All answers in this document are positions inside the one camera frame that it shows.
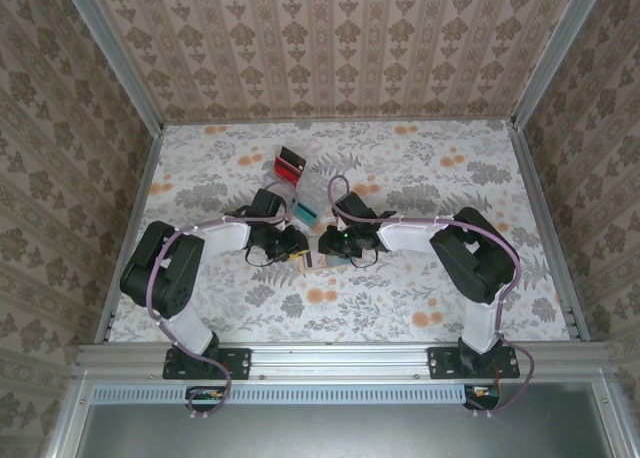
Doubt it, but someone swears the teal card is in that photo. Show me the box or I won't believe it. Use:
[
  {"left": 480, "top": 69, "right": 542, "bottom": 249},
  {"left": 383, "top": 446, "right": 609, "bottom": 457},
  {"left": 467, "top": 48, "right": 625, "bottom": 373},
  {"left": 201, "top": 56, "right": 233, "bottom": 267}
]
[{"left": 292, "top": 201, "right": 320, "bottom": 228}]

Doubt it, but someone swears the clear acrylic card organizer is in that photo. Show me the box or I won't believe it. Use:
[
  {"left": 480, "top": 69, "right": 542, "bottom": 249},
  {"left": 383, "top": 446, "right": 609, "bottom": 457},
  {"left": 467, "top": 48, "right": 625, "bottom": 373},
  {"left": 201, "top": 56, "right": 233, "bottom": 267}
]
[{"left": 263, "top": 150, "right": 327, "bottom": 234}]

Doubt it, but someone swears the red card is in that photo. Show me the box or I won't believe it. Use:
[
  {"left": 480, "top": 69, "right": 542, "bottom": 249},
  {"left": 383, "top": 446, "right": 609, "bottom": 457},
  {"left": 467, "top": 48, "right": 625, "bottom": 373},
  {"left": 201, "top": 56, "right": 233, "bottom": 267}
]
[{"left": 273, "top": 156, "right": 302, "bottom": 185}]

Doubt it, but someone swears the dark maroon card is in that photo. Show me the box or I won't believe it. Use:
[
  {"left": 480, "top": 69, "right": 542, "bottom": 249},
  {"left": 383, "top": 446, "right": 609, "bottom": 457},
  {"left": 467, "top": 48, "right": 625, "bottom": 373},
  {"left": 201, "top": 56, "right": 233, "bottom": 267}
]
[{"left": 278, "top": 146, "right": 308, "bottom": 174}]

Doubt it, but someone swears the floral patterned table mat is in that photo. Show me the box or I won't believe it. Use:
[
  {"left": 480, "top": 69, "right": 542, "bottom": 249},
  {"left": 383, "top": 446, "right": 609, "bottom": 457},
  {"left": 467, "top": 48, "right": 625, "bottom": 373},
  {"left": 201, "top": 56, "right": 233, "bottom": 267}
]
[{"left": 107, "top": 120, "right": 574, "bottom": 344}]

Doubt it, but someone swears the aluminium mounting beam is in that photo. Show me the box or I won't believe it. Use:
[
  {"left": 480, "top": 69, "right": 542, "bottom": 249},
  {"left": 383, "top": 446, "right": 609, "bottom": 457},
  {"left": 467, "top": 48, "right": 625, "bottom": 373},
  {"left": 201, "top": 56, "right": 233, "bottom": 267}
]
[{"left": 74, "top": 341, "right": 612, "bottom": 380}]

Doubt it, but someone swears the black connector board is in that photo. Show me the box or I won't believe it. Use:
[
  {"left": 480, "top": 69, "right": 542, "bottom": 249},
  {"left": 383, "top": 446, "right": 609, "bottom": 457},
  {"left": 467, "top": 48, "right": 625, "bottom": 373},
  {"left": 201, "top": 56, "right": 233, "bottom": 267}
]
[
  {"left": 462, "top": 385, "right": 501, "bottom": 412},
  {"left": 184, "top": 385, "right": 234, "bottom": 413}
]

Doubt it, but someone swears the grey metal panel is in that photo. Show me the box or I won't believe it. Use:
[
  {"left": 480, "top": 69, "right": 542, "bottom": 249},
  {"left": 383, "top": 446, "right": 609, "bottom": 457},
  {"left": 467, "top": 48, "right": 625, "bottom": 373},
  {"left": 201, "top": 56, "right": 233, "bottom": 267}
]
[{"left": 74, "top": 402, "right": 619, "bottom": 458}]

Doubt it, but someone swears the thin black looped cable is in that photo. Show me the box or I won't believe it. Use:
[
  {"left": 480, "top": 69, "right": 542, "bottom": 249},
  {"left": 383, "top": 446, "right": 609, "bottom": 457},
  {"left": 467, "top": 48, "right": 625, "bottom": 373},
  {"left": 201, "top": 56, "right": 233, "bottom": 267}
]
[
  {"left": 349, "top": 250, "right": 379, "bottom": 270},
  {"left": 243, "top": 245, "right": 276, "bottom": 269}
]

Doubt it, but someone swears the aluminium rail thin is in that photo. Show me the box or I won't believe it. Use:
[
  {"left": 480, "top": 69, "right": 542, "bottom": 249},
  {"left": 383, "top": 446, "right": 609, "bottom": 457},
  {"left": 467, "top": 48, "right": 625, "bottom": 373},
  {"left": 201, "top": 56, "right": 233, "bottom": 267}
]
[{"left": 160, "top": 119, "right": 516, "bottom": 128}]

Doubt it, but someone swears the aluminium side rail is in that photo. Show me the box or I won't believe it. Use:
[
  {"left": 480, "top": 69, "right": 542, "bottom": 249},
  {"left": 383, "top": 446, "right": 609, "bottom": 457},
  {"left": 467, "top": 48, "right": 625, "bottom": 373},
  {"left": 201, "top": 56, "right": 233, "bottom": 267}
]
[
  {"left": 93, "top": 125, "right": 165, "bottom": 344},
  {"left": 509, "top": 120, "right": 592, "bottom": 343}
]

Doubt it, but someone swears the white slotted cable duct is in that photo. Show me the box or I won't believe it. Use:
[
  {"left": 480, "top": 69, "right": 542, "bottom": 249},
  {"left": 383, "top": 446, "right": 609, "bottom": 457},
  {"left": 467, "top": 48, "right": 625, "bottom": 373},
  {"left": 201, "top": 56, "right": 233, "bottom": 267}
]
[{"left": 92, "top": 383, "right": 501, "bottom": 405}]

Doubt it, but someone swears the aluminium frame post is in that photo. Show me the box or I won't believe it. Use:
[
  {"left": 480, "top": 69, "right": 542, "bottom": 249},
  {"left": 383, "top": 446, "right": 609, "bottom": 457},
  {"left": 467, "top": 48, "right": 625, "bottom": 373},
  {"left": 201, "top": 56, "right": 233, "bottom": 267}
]
[
  {"left": 58, "top": 0, "right": 165, "bottom": 132},
  {"left": 510, "top": 0, "right": 609, "bottom": 132}
]

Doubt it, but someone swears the aluminium frame bar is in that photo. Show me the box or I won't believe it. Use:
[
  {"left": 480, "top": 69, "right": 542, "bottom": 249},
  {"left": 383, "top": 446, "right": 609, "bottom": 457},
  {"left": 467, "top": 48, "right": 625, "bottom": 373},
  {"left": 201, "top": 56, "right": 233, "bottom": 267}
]
[
  {"left": 44, "top": 372, "right": 94, "bottom": 458},
  {"left": 592, "top": 372, "right": 640, "bottom": 458}
]

